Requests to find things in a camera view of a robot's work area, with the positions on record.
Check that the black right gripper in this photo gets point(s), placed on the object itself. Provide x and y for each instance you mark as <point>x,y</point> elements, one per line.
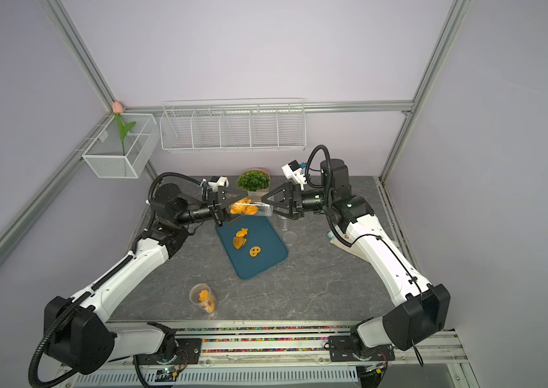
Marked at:
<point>293,207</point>

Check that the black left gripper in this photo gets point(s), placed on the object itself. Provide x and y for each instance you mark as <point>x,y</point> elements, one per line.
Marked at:
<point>218,200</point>

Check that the clear cookie jar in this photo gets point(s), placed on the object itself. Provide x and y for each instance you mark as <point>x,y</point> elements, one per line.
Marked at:
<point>283,224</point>
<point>249,207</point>
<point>202,296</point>

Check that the clear cookie jar back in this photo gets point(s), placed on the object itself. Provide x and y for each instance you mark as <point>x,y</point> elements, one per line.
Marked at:
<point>249,207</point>

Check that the clear jar lid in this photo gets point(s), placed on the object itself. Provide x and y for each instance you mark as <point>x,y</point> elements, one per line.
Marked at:
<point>290,237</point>

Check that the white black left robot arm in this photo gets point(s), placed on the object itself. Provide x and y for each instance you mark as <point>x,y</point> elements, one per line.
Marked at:
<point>76,337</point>

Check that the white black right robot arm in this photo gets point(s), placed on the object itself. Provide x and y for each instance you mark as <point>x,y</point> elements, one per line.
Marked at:
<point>419,308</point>

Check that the clear cookie jar front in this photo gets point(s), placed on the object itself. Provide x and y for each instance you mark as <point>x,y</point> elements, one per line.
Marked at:
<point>202,296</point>

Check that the green plant in pot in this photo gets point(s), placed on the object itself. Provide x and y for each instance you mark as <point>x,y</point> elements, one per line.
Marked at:
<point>255,182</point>

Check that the teal plastic tray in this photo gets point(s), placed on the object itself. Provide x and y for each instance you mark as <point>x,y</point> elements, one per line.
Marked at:
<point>263,249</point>

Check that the orange heart shaped cookie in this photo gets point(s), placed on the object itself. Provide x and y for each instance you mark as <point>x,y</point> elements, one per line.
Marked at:
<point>239,242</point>

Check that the orange pretzel shaped cookie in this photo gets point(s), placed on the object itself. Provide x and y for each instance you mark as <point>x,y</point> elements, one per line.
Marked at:
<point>254,251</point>

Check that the beige gardening glove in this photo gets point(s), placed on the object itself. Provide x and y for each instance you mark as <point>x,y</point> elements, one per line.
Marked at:
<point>339,244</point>

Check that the pink artificial tulip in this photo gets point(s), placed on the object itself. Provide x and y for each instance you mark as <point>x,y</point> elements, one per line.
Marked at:
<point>124,128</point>

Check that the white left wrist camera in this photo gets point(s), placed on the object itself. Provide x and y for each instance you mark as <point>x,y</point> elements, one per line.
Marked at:
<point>215,183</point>

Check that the white wire wall shelf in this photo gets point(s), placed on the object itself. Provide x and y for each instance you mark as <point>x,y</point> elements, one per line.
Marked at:
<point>228,124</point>

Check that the white mesh wall basket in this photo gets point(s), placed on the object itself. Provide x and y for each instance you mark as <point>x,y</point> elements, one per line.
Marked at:
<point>104,154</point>

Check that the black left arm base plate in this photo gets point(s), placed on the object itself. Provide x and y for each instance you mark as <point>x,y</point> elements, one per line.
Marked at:
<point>181,351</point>

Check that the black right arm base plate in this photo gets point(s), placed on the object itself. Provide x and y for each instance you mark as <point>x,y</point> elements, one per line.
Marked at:
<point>347,348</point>

